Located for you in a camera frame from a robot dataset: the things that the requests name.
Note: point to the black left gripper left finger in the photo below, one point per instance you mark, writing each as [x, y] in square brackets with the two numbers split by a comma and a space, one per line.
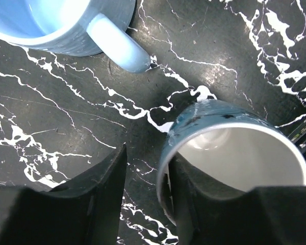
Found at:
[83, 210]

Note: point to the light blue mug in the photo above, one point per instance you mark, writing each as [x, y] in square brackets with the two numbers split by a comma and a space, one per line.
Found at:
[75, 28]

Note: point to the white mug blue handle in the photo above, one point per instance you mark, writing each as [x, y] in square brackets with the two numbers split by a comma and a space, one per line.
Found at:
[232, 145]

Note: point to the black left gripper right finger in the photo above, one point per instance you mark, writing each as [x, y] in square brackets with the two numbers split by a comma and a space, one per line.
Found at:
[207, 211]

